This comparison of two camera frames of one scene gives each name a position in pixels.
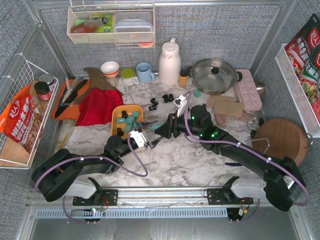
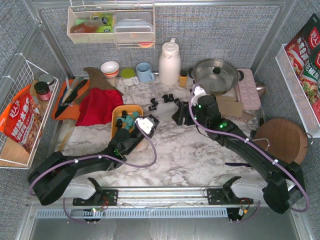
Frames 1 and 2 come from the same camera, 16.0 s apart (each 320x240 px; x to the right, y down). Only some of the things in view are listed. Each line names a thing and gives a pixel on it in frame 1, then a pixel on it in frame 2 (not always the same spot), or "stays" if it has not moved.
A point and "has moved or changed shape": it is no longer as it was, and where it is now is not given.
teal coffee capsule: [135, 114] stays
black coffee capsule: [119, 132] has moved or changed shape
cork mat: [227, 105] stays
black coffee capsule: [124, 114] stays
